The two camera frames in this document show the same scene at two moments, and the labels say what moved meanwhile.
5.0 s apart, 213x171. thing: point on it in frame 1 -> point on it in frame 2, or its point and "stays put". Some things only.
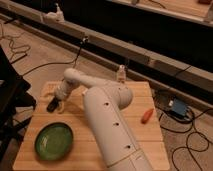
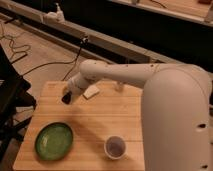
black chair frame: x=12 y=102 stays put
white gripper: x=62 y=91 -> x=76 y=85
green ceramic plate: x=53 y=141 stays put
